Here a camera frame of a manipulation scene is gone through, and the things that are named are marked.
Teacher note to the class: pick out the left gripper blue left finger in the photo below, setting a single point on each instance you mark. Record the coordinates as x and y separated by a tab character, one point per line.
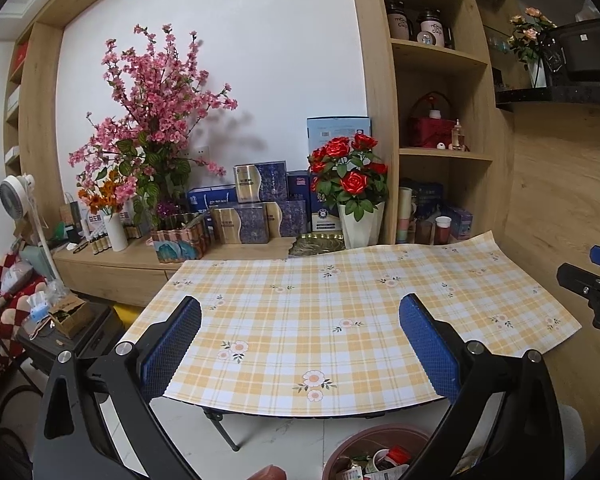
164	345

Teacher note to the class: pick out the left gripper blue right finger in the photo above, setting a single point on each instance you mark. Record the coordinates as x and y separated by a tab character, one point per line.
435	354

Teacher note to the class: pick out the dark red trash bin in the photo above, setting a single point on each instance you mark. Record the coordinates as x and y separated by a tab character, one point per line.
362	448

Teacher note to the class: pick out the person's left hand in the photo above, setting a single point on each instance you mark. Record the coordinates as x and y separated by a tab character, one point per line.
270	472

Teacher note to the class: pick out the black folding table leg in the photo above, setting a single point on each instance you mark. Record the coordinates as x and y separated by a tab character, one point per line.
216	418

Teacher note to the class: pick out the small cardboard box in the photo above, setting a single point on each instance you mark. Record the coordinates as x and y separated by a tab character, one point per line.
71	314

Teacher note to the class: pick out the striped woven basket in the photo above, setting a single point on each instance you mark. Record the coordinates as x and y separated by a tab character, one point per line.
189	242

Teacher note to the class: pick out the yellow plaid floral tablecloth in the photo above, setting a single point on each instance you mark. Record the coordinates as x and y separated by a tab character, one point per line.
320	336

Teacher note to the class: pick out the dark brown glass cup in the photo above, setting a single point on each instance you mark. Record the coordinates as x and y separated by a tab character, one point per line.
424	232

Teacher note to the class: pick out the red cup with white lid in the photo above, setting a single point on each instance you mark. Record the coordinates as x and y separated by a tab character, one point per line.
442	230

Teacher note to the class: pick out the purple small box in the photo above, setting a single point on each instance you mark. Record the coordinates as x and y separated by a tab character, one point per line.
461	222

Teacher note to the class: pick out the white flower pot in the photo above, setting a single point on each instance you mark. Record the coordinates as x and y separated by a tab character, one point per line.
363	233

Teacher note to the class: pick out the red white checkered blanket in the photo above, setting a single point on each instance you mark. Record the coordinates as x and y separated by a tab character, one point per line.
13	304

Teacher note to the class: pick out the blue gold gift box left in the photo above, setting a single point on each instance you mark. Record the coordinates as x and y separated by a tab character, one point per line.
241	223

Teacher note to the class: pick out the blue gold gift box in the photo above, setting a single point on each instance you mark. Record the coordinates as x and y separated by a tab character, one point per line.
241	223
286	218
261	182

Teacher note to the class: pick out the blue flat gift box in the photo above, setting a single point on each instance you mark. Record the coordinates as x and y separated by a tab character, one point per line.
202	199

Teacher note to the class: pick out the white vase orange flowers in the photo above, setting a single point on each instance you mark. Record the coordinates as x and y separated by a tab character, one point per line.
102	194

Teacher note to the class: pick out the stack of paper cups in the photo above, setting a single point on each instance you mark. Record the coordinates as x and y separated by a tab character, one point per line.
404	214

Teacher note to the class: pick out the gold green tray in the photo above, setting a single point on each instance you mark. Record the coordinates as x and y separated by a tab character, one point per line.
312	244

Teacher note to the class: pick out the blue white supplement box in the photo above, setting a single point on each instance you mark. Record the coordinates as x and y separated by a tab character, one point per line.
325	220

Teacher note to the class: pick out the clear glass bottle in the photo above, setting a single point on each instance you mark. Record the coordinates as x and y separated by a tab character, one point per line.
458	138

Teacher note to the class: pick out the blue gold gift box right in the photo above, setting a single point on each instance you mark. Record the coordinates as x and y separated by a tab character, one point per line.
286	218

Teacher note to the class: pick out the blue gold gift box top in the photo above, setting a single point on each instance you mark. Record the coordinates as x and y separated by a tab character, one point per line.
261	182

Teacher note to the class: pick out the red rose plant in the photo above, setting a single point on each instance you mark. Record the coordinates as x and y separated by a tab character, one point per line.
346	172

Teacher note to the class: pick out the red basket on shelf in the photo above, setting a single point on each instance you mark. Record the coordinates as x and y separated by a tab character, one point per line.
430	121

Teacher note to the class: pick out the pink blossom bouquet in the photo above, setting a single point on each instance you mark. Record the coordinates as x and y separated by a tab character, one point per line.
163	96

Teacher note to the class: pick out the white desk fan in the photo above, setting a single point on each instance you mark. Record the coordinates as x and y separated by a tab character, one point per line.
17	198

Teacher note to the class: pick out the pink rose vase far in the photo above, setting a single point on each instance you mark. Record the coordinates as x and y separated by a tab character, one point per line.
524	41

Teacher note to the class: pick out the light blue poster box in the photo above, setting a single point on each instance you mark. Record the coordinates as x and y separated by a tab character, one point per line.
320	130

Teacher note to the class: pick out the wooden shelf unit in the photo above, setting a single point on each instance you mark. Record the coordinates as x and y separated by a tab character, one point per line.
405	78

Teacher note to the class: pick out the dark jar right shelf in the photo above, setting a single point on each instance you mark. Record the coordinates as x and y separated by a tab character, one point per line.
432	29

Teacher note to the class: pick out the dark jar shelf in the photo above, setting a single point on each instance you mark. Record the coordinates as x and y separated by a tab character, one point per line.
399	25
432	29

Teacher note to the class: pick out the dark jar left shelf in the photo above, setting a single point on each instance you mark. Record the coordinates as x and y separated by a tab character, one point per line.
399	25

